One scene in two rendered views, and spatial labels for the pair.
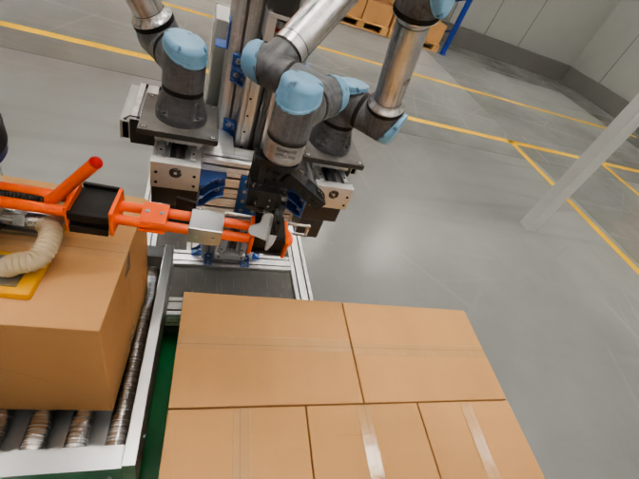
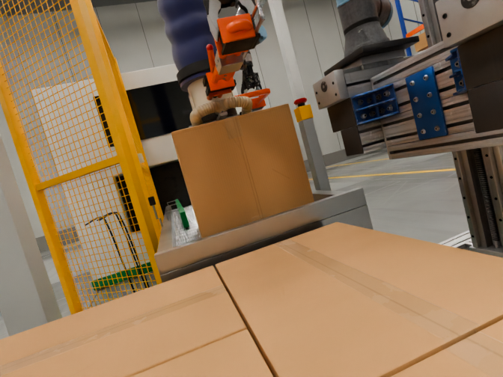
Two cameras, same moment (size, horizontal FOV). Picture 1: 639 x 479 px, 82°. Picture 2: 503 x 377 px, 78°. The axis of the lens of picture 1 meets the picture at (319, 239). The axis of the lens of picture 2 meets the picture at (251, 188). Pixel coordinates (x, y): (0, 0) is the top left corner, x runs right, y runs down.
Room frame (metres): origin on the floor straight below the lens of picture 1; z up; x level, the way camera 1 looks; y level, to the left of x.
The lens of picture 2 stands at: (0.69, -0.62, 0.79)
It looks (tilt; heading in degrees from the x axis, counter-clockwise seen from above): 4 degrees down; 101
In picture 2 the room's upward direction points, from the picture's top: 15 degrees counter-clockwise
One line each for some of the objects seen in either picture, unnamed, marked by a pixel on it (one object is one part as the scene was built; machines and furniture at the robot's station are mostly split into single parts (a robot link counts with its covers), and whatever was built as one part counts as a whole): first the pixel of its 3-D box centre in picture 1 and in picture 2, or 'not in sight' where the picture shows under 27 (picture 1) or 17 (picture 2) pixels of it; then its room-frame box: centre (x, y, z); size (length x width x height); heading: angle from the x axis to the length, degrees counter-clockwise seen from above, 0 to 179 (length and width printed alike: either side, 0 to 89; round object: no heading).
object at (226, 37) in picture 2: (267, 237); (233, 36); (0.60, 0.11, 1.08); 0.08 x 0.07 x 0.05; 112
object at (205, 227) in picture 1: (205, 227); (228, 60); (0.56, 0.24, 1.07); 0.07 x 0.07 x 0.04; 22
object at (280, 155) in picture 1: (283, 148); not in sight; (0.60, 0.13, 1.30); 0.08 x 0.08 x 0.05
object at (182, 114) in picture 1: (182, 101); (364, 40); (0.98, 0.55, 1.09); 0.15 x 0.15 x 0.10
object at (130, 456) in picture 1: (153, 335); (268, 227); (0.52, 0.34, 0.58); 0.70 x 0.03 x 0.06; 25
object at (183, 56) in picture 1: (183, 61); (356, 6); (0.98, 0.55, 1.20); 0.13 x 0.12 x 0.14; 56
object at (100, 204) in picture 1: (95, 208); (218, 83); (0.47, 0.44, 1.08); 0.10 x 0.08 x 0.06; 22
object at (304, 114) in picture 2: not in sight; (325, 198); (0.74, 1.07, 0.50); 0.07 x 0.07 x 1.00; 25
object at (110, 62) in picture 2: not in sight; (140, 160); (-0.60, 1.77, 1.05); 1.17 x 0.10 x 2.10; 115
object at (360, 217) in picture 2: (153, 353); (277, 259); (0.52, 0.34, 0.47); 0.70 x 0.03 x 0.15; 25
